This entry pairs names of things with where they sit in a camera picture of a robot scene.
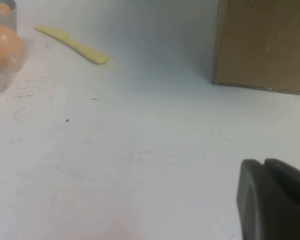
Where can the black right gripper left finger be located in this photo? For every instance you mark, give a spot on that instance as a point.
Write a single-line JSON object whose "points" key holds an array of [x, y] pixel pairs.
{"points": [[260, 210]]}

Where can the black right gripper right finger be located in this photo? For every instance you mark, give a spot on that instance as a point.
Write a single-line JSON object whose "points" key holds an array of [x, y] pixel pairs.
{"points": [[290, 178]]}

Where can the brown cardboard box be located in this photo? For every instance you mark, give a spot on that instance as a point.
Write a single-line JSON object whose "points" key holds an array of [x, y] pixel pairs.
{"points": [[263, 42]]}

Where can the clear plastic egg tray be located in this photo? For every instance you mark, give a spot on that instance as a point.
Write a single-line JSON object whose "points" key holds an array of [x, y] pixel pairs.
{"points": [[0, 83]]}

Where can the orange-brown egg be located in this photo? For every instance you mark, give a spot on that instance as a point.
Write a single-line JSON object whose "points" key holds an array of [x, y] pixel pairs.
{"points": [[3, 46], [0, 10]]}

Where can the yellow plastic knife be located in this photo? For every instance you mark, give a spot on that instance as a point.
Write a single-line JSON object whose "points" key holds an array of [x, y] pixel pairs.
{"points": [[76, 47]]}

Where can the grey round bowl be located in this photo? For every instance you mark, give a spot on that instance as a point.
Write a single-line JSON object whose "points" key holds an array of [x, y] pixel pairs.
{"points": [[12, 20]]}

